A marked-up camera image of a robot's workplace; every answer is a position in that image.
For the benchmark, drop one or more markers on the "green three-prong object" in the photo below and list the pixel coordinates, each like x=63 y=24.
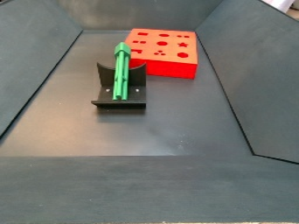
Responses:
x=123 y=55

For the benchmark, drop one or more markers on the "red shape-sorter block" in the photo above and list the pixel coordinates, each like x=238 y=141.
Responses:
x=167 y=51

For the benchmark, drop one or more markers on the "black curved fixture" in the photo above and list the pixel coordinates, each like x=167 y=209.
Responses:
x=137 y=89

